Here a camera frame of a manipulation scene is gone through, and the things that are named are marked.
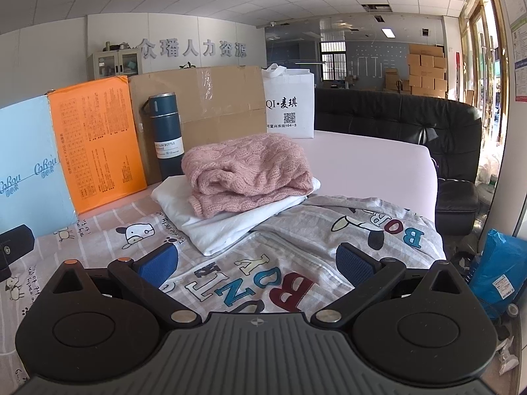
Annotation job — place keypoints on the orange printed box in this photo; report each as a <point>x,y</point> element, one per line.
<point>97,142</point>

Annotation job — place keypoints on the stacked cardboard boxes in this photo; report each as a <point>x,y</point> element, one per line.
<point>427,73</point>

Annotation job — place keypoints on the blue plastic parcel bag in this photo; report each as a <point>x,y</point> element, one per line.
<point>500,273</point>

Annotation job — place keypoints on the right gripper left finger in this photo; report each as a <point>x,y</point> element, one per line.
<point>143,279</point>

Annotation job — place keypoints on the dark blue thermos bottle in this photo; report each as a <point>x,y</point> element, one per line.
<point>162,109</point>

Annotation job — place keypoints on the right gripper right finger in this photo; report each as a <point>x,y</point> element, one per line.
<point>372,280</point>

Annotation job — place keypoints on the white shopping bag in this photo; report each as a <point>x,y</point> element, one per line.
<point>289,101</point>

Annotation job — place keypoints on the grey glass door cabinet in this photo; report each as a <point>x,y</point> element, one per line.
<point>102,65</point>

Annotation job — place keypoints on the white folded garment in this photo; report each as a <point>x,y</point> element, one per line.
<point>218,233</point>

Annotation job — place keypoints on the black leather sofa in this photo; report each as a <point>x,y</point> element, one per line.
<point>452,132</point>

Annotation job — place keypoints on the brown cardboard box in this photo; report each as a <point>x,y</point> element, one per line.
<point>215,104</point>

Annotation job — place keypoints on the pink knitted sweater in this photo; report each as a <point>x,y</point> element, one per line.
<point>242,174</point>

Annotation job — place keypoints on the light blue Cobou box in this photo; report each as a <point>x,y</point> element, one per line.
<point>33,187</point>

